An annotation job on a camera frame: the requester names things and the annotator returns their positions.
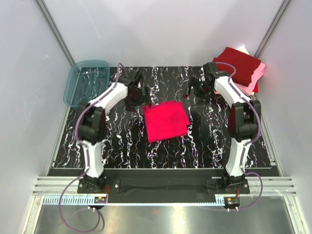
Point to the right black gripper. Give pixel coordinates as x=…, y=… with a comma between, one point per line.
x=194, y=83

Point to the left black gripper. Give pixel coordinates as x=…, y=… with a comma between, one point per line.
x=143, y=100

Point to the bright pink t shirt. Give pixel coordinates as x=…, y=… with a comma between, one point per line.
x=165, y=121

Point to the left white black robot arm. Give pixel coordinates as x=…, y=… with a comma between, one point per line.
x=90, y=127

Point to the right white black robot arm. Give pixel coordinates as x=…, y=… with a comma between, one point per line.
x=243, y=125

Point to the translucent blue plastic basin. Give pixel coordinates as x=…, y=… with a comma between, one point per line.
x=86, y=81

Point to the light pink folded shirt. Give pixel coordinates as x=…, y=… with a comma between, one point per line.
x=258, y=73

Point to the dark red folded shirt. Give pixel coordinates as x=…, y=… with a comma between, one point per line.
x=244, y=64

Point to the red folded shirt bottom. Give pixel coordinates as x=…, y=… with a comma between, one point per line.
x=255, y=90

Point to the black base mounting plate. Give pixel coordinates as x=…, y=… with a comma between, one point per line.
x=163, y=185

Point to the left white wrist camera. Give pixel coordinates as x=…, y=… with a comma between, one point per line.
x=134, y=77

